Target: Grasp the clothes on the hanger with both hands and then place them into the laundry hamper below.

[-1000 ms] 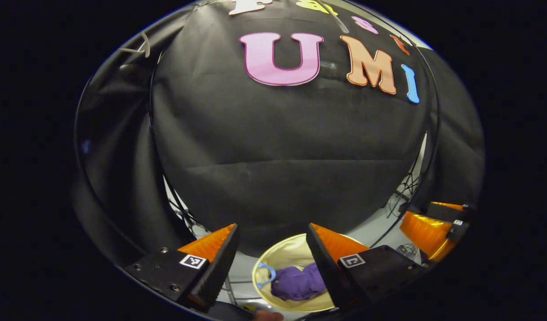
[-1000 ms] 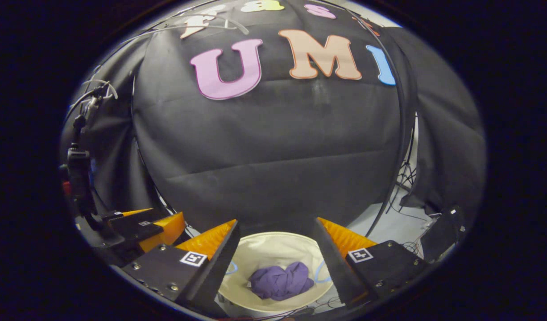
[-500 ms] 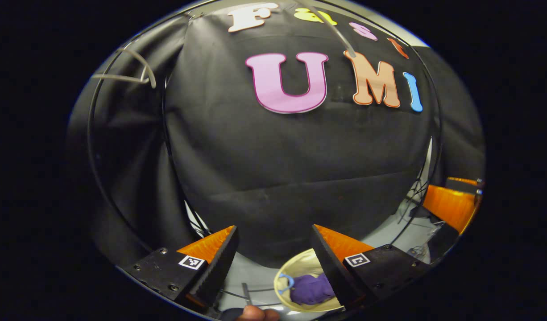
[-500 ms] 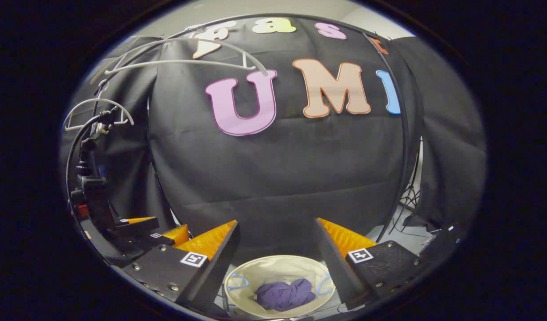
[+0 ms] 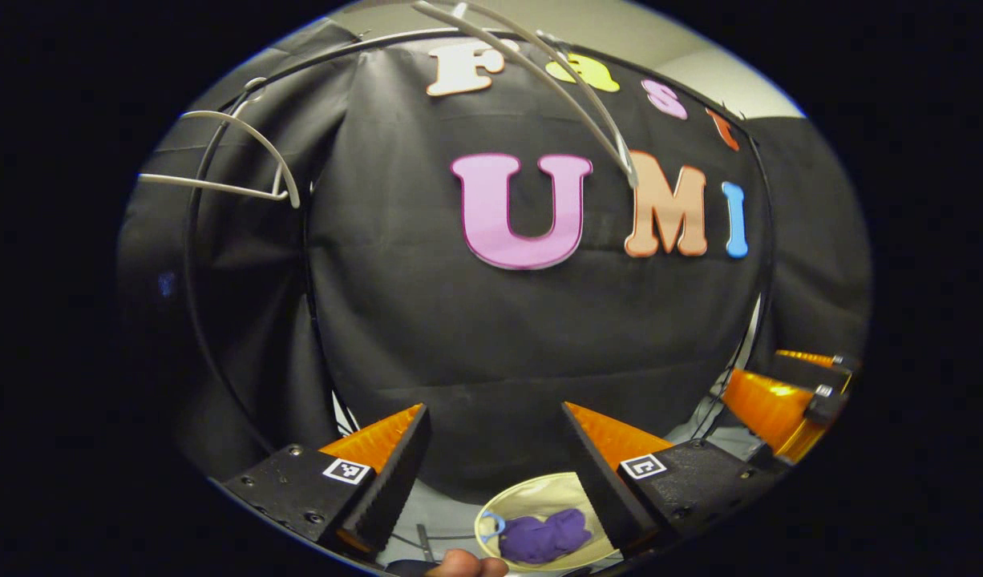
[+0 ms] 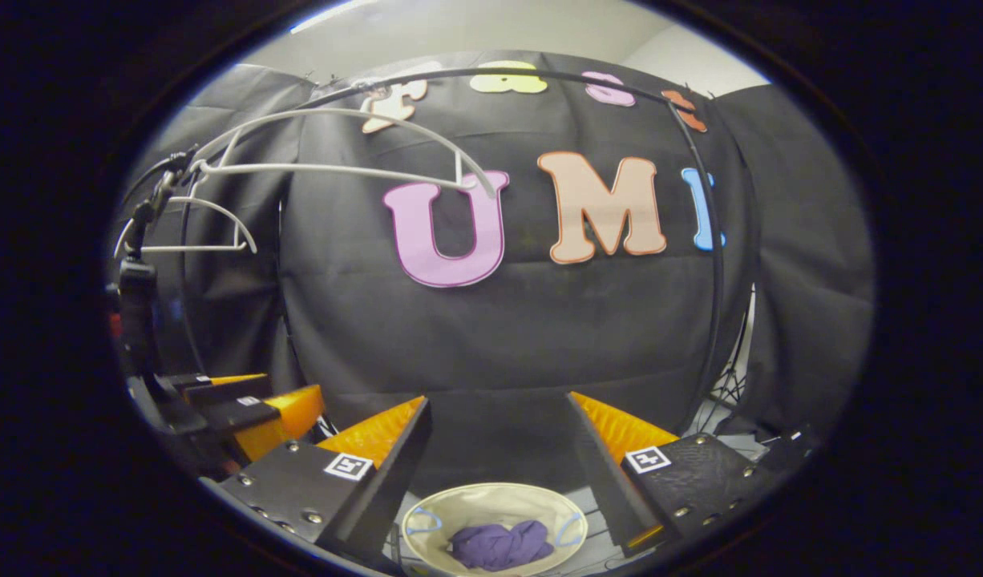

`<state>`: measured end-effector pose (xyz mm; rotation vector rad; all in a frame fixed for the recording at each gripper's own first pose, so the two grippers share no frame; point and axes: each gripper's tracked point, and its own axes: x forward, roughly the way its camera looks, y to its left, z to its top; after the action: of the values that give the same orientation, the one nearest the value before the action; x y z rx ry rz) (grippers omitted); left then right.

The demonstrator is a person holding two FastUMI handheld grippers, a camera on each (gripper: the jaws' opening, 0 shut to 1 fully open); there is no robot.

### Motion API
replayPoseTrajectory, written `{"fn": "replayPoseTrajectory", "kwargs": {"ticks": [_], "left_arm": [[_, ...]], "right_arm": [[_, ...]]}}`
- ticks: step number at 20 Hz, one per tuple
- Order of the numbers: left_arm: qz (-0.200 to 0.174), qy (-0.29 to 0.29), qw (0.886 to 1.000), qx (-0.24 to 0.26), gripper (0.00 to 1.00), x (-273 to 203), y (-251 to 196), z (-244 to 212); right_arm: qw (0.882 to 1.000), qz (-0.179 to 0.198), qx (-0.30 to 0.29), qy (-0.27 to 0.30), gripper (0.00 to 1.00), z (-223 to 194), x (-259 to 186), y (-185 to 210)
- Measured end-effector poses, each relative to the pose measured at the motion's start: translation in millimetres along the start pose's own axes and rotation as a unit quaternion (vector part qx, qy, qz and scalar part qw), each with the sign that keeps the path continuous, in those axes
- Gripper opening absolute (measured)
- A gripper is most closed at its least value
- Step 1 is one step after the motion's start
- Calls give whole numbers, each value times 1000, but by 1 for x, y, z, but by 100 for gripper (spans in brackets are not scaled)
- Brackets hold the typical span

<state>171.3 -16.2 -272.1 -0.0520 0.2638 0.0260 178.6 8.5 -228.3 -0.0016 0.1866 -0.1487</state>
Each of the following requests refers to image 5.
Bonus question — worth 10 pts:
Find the white plastic hanger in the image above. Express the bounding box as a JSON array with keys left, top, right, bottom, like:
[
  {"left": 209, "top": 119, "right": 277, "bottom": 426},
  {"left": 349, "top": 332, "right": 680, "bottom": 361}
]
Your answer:
[
  {"left": 139, "top": 78, "right": 301, "bottom": 209},
  {"left": 411, "top": 0, "right": 641, "bottom": 189}
]

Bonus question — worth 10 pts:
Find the cream laundry hamper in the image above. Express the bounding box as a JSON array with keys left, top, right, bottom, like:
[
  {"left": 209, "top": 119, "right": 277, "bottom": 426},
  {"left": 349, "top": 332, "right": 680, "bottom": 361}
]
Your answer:
[{"left": 474, "top": 471, "right": 625, "bottom": 572}]

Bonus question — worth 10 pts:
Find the black backdrop cloth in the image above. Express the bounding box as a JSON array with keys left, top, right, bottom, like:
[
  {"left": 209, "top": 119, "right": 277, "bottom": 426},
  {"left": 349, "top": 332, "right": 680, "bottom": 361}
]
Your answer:
[{"left": 115, "top": 16, "right": 873, "bottom": 502}]

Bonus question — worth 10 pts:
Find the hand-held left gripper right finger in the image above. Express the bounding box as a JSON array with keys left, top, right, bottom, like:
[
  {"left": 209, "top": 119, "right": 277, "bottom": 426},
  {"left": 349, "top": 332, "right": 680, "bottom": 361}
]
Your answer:
[{"left": 561, "top": 401, "right": 789, "bottom": 558}]

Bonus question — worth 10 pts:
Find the black clothes rail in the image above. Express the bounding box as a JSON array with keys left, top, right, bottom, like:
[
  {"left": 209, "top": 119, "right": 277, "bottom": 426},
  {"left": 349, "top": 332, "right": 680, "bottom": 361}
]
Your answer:
[{"left": 183, "top": 26, "right": 777, "bottom": 454}]

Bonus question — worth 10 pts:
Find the black cable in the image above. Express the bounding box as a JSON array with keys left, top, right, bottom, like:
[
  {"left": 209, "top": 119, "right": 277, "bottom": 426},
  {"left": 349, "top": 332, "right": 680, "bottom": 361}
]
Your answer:
[
  {"left": 684, "top": 385, "right": 729, "bottom": 439},
  {"left": 415, "top": 525, "right": 476, "bottom": 563}
]

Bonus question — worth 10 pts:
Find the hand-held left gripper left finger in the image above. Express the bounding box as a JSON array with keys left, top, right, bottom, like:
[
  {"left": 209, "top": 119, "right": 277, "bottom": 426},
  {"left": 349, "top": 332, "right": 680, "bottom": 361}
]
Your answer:
[{"left": 221, "top": 403, "right": 432, "bottom": 559}]

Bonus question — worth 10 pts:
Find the purple knit shirt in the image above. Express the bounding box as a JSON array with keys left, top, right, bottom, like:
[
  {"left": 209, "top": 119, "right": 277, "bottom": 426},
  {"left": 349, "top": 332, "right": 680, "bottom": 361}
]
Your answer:
[{"left": 500, "top": 509, "right": 593, "bottom": 564}]

